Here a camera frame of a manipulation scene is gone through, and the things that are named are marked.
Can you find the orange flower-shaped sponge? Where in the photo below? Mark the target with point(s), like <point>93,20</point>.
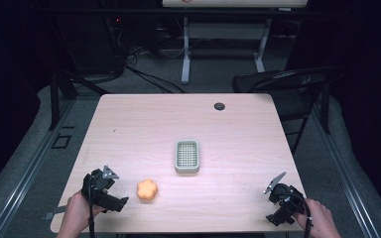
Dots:
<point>147,189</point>

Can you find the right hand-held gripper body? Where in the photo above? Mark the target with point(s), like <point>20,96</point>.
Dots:
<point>291,200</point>

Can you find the black table grommet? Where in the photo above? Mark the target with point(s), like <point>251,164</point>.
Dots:
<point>219,106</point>

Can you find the white-legged desk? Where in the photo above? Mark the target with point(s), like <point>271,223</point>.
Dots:
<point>225,31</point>

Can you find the person's right hand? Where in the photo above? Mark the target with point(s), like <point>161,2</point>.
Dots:
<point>319,218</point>

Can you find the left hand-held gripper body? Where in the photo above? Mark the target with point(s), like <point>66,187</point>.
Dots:
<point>94,186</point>

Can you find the black metal stand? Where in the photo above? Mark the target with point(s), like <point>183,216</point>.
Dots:
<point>54,99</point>

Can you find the black folding chair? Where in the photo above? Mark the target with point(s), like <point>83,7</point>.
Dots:
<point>287,86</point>

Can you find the grey slotted soap dish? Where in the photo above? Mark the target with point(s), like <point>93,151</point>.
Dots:
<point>187,156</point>

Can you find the person's left hand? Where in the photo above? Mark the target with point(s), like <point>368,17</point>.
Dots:
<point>79,211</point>

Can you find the metal floor rail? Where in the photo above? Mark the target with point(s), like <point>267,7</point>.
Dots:
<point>23,178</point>
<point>347,178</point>

